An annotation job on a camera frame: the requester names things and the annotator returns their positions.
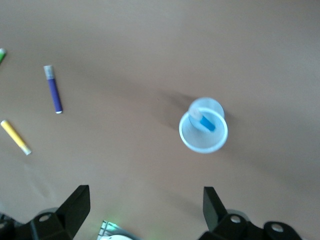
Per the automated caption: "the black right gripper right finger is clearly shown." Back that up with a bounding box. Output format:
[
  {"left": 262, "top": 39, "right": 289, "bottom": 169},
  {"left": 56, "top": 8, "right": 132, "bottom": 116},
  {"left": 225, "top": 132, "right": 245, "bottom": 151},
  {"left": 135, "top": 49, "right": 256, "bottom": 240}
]
[{"left": 196, "top": 186, "right": 304, "bottom": 240}]

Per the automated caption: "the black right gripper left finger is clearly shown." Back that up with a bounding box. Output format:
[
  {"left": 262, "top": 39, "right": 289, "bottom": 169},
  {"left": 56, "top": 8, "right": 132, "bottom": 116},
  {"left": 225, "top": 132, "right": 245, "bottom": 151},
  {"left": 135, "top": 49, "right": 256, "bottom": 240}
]
[{"left": 0, "top": 184, "right": 91, "bottom": 240}]

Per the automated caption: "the blue marker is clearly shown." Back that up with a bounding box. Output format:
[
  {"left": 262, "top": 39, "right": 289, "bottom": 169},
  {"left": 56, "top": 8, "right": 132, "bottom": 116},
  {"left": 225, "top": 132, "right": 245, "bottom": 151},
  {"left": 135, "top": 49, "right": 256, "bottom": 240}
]
[{"left": 188, "top": 105, "right": 217, "bottom": 133}]

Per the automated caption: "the light blue plastic cup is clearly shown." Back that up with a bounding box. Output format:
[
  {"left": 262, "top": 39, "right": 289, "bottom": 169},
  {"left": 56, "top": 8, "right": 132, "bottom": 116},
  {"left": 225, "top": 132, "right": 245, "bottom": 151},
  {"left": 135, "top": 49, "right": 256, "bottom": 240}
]
[{"left": 178, "top": 96, "right": 229, "bottom": 155}]

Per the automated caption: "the yellow marker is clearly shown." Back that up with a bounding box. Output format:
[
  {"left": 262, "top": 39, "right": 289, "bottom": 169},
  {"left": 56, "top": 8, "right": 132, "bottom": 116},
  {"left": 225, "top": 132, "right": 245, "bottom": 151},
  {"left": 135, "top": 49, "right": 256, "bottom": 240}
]
[{"left": 0, "top": 119, "right": 33, "bottom": 156}]

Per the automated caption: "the purple marker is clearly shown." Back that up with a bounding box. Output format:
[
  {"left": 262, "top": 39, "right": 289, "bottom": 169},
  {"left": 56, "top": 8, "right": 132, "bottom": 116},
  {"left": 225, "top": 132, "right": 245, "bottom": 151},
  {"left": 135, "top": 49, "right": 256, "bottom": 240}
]
[{"left": 43, "top": 64, "right": 64, "bottom": 115}]

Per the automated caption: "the brown table cover sheet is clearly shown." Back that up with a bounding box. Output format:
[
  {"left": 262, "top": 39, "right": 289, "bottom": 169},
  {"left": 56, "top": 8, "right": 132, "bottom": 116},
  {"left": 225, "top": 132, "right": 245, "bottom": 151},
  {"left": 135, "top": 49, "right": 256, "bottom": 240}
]
[{"left": 0, "top": 0, "right": 320, "bottom": 240}]

